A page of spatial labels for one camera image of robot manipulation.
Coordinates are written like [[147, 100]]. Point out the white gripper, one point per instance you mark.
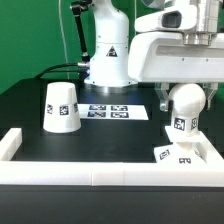
[[157, 57]]

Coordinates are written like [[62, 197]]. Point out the white lamp bulb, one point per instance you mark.
[[188, 102]]

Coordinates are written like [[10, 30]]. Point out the white lamp base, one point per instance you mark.
[[181, 151]]

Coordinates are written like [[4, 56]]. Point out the white lamp shade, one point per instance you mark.
[[61, 108]]

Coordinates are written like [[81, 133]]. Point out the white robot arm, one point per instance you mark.
[[109, 64]]

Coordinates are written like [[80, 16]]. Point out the white U-shaped fence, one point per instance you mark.
[[101, 173]]

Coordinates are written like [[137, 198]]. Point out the white marker sheet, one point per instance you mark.
[[112, 112]]

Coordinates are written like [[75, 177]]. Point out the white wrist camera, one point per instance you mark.
[[171, 19]]

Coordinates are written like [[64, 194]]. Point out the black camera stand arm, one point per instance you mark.
[[77, 8]]

